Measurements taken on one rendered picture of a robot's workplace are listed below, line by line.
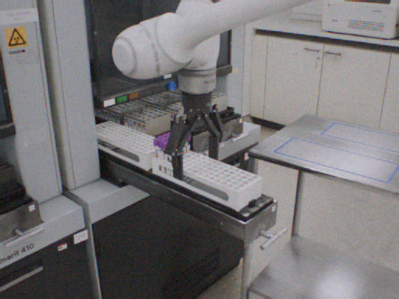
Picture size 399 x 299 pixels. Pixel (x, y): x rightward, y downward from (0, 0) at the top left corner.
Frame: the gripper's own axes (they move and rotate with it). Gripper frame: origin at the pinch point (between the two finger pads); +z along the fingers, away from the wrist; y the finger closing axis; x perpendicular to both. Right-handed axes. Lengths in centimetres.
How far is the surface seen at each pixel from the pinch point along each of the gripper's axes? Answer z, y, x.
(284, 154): 3.8, 29.1, -9.0
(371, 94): 36, 229, 35
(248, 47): 16, 224, 143
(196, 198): 5.4, -5.7, -5.3
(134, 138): -0.1, 0.7, 25.7
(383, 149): 4, 54, -31
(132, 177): 7.7, -6.7, 18.6
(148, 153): -0.5, -3.8, 14.3
